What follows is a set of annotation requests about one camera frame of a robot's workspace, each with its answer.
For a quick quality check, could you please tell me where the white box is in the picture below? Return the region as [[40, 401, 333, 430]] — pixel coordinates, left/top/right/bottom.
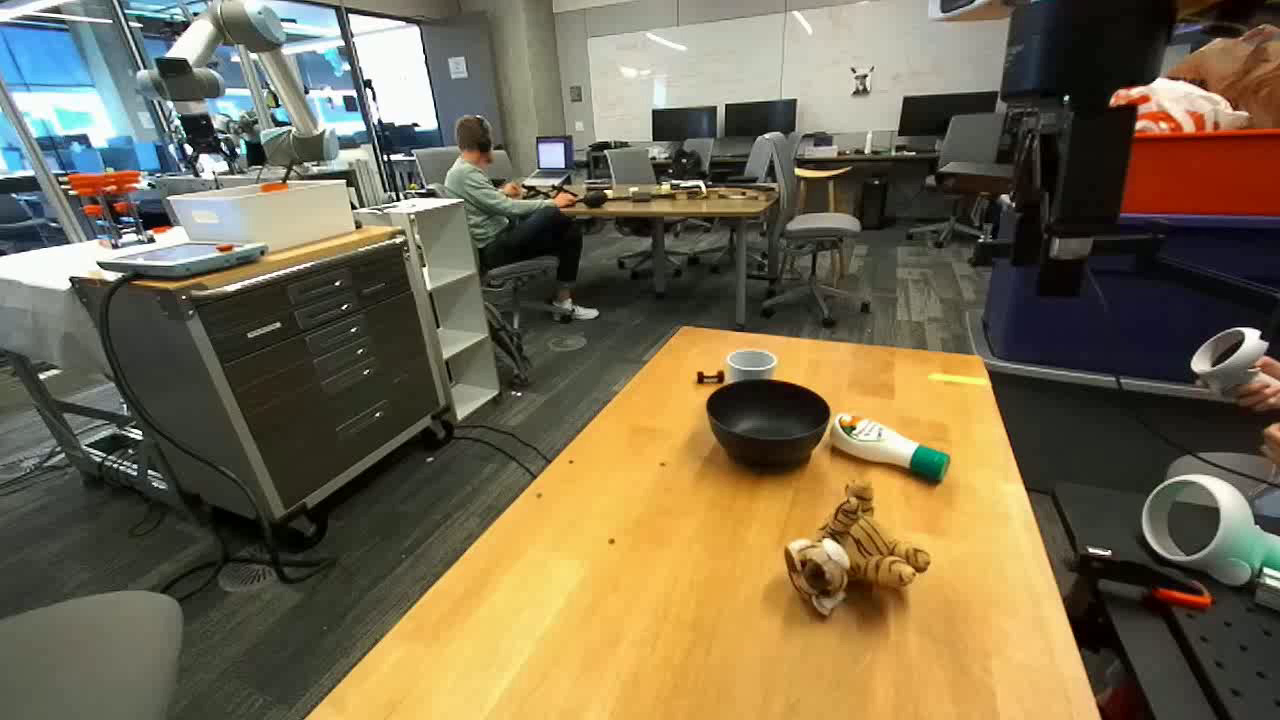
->
[[163, 177, 361, 253]]

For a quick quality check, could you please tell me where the gray office chair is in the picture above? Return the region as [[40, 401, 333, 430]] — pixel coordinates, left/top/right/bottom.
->
[[757, 132, 873, 332]]

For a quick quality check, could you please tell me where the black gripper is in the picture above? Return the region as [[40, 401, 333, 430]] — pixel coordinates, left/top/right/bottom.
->
[[1047, 96, 1140, 253]]

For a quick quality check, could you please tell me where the white bottle green cap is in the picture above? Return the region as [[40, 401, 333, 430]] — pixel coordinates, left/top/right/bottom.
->
[[826, 412, 956, 487]]

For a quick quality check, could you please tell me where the black computer monitor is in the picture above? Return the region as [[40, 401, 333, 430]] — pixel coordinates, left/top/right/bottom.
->
[[647, 103, 719, 145], [719, 96, 801, 141], [894, 89, 1000, 141]]

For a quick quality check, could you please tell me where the blue plastic bin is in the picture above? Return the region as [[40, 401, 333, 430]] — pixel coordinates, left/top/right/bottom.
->
[[978, 197, 1280, 393]]

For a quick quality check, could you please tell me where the gray padded chair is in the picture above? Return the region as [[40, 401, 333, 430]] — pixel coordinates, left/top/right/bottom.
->
[[0, 588, 188, 720]]

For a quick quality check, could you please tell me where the black perforated board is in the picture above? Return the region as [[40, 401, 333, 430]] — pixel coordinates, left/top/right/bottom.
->
[[1050, 476, 1280, 720]]

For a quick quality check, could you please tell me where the orange chair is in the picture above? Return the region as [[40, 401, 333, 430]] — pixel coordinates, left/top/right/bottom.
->
[[58, 167, 146, 232]]

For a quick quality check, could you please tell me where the black cabinet power cable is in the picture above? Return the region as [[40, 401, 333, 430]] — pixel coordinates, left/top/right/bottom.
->
[[93, 271, 334, 588]]

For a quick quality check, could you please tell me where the open laptop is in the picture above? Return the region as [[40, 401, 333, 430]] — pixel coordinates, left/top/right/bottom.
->
[[519, 132, 575, 187]]

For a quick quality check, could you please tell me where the orange black hand tool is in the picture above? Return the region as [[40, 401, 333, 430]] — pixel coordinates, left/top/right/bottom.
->
[[1076, 548, 1220, 618]]

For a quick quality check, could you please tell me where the white cup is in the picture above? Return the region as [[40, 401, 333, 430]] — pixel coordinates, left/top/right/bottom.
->
[[725, 343, 784, 389]]

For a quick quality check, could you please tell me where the white covered table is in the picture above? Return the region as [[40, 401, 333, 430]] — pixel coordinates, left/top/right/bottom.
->
[[0, 223, 191, 485]]

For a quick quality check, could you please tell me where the brown paper bag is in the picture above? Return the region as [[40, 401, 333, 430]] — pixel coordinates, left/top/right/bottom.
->
[[1168, 20, 1280, 132]]

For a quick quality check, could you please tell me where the wooden office desk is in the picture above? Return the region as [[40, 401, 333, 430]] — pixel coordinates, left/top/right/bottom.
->
[[562, 185, 781, 332]]

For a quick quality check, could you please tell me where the black bowl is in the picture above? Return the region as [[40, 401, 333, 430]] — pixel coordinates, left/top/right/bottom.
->
[[704, 377, 835, 474]]

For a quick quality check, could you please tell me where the orange plastic bin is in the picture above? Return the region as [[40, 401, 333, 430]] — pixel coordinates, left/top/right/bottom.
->
[[1114, 124, 1280, 220]]

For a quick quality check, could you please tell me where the white orange cloth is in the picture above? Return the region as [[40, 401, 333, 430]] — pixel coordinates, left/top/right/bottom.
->
[[1107, 74, 1255, 141]]

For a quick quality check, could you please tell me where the seated person green shirt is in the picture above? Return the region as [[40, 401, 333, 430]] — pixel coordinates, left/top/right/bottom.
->
[[441, 111, 602, 329]]

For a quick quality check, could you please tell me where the closed gray laptop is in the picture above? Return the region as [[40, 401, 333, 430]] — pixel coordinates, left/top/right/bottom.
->
[[93, 235, 273, 286]]

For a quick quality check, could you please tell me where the white shelf unit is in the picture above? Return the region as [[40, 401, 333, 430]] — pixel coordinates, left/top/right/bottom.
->
[[374, 197, 502, 423]]

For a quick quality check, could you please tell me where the white wall whiteboard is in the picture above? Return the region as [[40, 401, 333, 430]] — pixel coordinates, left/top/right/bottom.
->
[[585, 0, 1011, 148]]

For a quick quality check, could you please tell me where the operator hand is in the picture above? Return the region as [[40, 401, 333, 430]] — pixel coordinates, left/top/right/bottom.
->
[[1237, 367, 1280, 466]]

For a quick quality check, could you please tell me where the tan stuffed animal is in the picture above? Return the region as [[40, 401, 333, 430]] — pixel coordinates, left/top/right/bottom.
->
[[781, 480, 936, 626]]

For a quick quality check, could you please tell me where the gray drawer tool cabinet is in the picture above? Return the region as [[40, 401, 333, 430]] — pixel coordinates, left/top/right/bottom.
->
[[68, 220, 454, 530]]

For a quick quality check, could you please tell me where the black metal bar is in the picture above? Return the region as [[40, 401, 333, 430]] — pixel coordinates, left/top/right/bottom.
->
[[983, 230, 1280, 323]]

